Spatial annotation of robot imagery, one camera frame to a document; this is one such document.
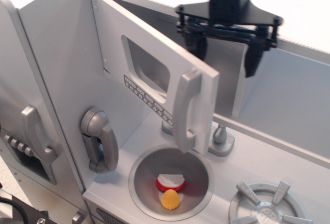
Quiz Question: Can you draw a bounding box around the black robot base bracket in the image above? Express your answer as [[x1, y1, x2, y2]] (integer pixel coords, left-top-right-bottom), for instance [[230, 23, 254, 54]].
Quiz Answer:
[[1, 184, 56, 224]]

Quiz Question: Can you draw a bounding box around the grey toy stove burner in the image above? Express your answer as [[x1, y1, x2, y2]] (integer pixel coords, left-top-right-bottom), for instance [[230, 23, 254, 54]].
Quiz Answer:
[[228, 181, 313, 223]]

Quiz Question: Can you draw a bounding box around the grey toy microwave door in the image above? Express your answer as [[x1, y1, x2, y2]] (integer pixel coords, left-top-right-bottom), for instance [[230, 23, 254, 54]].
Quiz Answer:
[[91, 0, 219, 154]]

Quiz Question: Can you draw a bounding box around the grey toy faucet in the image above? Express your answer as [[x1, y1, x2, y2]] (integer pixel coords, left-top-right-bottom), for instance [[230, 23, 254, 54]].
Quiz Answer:
[[161, 119, 236, 158]]

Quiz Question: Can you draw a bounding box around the grey fridge door handle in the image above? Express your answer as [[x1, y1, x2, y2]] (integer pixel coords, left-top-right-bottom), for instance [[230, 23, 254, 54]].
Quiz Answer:
[[21, 105, 57, 164]]

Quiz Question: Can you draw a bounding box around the white toy kitchen cabinet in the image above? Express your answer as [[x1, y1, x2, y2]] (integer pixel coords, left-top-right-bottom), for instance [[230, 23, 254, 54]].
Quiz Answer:
[[1, 0, 329, 223]]

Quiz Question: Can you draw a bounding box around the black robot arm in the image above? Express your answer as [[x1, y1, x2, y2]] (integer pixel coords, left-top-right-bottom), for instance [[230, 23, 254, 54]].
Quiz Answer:
[[176, 0, 283, 78]]

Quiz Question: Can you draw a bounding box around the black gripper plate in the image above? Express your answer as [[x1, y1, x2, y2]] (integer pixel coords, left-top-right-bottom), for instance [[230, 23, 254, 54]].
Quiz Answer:
[[175, 0, 283, 78]]

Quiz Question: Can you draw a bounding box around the yellow toy corn piece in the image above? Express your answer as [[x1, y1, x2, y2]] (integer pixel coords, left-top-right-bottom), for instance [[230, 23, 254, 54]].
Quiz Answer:
[[161, 189, 181, 210]]

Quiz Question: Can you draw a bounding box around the round metal sink bowl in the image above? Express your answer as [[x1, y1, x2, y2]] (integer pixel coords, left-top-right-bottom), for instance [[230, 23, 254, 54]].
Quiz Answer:
[[128, 144, 214, 221]]

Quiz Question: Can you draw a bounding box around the grey toy ice dispenser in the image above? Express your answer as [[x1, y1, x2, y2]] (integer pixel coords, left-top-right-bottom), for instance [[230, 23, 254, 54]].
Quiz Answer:
[[1, 129, 56, 185]]

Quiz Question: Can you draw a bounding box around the red white toy food slice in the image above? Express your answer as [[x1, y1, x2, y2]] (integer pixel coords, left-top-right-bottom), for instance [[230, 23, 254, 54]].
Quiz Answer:
[[156, 174, 186, 192]]

